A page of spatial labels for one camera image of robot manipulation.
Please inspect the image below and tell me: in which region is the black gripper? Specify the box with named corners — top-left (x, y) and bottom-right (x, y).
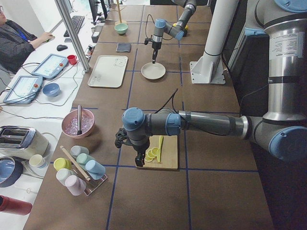
top-left (135, 149), bottom-right (146, 167)
top-left (152, 41), bottom-right (160, 64)

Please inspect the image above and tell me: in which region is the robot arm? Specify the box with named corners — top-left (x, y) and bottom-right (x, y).
top-left (115, 0), bottom-right (307, 167)
top-left (148, 0), bottom-right (197, 64)

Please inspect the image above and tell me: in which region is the white bear tray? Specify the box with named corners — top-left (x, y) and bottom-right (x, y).
top-left (87, 55), bottom-right (128, 88)

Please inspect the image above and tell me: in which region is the near lemon slice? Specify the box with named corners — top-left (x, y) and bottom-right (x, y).
top-left (144, 154), bottom-right (156, 162)

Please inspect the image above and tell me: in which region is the lemon slice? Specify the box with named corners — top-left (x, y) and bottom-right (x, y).
top-left (146, 149), bottom-right (153, 155)
top-left (152, 147), bottom-right (159, 156)
top-left (144, 154), bottom-right (156, 162)

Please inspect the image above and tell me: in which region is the middle lemon slice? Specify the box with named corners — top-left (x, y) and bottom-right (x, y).
top-left (146, 149), bottom-right (153, 155)

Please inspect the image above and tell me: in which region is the far lemon slice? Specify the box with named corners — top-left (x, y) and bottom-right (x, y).
top-left (152, 147), bottom-right (159, 156)

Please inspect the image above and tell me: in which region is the yellow plastic knife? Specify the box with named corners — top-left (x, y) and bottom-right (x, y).
top-left (156, 136), bottom-right (164, 163)

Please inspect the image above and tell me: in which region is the cream round plate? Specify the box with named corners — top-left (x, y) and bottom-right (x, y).
top-left (141, 62), bottom-right (166, 80)

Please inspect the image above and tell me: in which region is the bamboo cutting board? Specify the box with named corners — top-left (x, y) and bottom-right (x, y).
top-left (140, 136), bottom-right (178, 170)

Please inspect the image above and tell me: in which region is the grey folded cloth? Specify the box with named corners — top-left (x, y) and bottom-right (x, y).
top-left (116, 43), bottom-right (131, 53)

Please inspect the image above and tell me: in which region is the mint green bowl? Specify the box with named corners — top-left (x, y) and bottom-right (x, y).
top-left (114, 23), bottom-right (128, 35)

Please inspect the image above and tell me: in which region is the light blue cup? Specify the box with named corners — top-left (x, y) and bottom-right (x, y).
top-left (85, 160), bottom-right (106, 180)

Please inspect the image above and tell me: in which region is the wooden mug tree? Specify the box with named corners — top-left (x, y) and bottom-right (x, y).
top-left (115, 0), bottom-right (128, 25)

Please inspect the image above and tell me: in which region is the mint green cup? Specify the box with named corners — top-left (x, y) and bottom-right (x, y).
top-left (76, 153), bottom-right (95, 171)

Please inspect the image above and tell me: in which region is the black box device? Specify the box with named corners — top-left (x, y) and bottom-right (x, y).
top-left (91, 25), bottom-right (103, 43)

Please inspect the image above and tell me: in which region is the pink cup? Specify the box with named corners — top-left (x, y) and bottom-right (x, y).
top-left (65, 175), bottom-right (86, 196)

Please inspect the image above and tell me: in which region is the black monitor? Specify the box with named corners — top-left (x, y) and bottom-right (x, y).
top-left (88, 0), bottom-right (107, 25)

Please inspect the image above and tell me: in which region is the wooden rolling pin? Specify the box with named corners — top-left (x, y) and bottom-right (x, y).
top-left (60, 146), bottom-right (91, 181)

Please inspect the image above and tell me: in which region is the pink bowl with ice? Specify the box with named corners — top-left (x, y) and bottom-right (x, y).
top-left (61, 109), bottom-right (95, 139)

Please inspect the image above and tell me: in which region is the white grey cup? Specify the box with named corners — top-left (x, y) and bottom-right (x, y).
top-left (56, 168), bottom-right (76, 186)

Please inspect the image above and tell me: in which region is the yellow cup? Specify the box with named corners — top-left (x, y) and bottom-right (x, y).
top-left (53, 158), bottom-right (71, 171)

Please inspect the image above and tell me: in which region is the red mug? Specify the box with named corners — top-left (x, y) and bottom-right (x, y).
top-left (67, 55), bottom-right (77, 65)

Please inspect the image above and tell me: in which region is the black keyboard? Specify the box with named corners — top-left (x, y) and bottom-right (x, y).
top-left (71, 15), bottom-right (85, 34)

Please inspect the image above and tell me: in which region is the black computer mouse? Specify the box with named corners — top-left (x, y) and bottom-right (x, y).
top-left (57, 45), bottom-right (68, 51)

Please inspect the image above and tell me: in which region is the cream mug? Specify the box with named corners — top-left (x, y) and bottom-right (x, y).
top-left (29, 154), bottom-right (47, 169)

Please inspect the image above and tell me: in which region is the far teach pendant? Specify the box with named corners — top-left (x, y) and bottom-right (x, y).
top-left (31, 54), bottom-right (68, 80)

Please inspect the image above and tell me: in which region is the teach pendant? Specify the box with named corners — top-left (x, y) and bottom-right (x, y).
top-left (31, 54), bottom-right (68, 80)
top-left (3, 76), bottom-right (43, 104)

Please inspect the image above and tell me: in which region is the blue bowl on desk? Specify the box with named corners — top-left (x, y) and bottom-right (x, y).
top-left (42, 83), bottom-right (60, 97)

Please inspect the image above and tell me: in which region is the cream toaster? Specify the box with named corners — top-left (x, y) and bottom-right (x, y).
top-left (0, 126), bottom-right (49, 160)

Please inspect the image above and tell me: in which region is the dark blue bowl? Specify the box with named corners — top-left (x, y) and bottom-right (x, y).
top-left (0, 157), bottom-right (24, 188)

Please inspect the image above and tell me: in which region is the near teach pendant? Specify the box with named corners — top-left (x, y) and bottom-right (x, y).
top-left (3, 76), bottom-right (43, 104)

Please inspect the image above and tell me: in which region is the seated person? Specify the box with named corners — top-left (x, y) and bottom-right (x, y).
top-left (0, 7), bottom-right (55, 74)

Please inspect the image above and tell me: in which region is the red bottle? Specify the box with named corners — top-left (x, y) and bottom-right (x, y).
top-left (0, 195), bottom-right (32, 216)

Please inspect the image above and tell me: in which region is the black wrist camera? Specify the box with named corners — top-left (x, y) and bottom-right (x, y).
top-left (144, 37), bottom-right (153, 45)
top-left (115, 128), bottom-right (132, 149)

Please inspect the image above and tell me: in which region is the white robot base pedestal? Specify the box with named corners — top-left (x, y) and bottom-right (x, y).
top-left (190, 0), bottom-right (239, 84)

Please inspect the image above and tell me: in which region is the steel scoop handle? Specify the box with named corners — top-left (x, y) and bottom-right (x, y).
top-left (77, 105), bottom-right (82, 135)

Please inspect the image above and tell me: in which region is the aluminium frame post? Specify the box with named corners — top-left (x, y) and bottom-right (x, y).
top-left (55, 0), bottom-right (90, 73)

